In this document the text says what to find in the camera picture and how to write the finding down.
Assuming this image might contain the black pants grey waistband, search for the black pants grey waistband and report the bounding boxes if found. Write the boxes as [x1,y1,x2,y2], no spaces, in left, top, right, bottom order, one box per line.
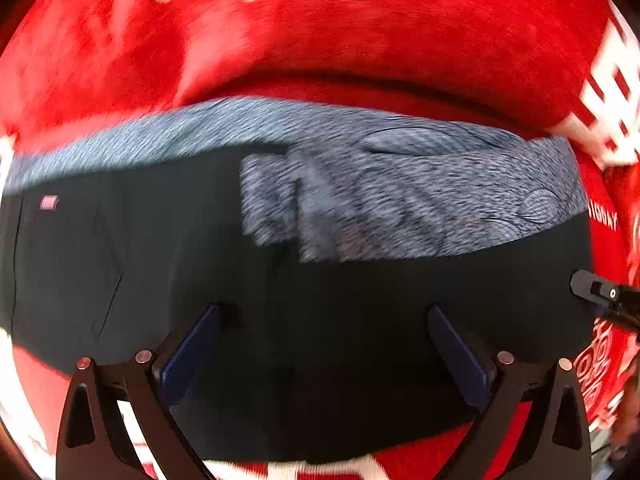
[1,98,593,463]

